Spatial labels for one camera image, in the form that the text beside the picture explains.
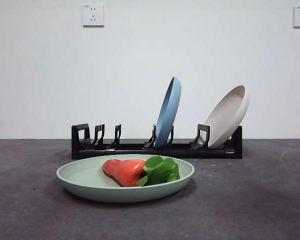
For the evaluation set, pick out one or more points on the green plate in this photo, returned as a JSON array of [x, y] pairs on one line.
[[85, 180]]

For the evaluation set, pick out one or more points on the beige plate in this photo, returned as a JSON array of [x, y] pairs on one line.
[[227, 120]]

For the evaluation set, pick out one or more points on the black plate rack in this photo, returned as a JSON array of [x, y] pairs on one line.
[[190, 152]]

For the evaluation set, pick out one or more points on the blue plate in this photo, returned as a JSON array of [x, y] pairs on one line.
[[168, 112]]

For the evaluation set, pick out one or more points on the orange carrot with green leaves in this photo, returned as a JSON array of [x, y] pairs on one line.
[[125, 170]]

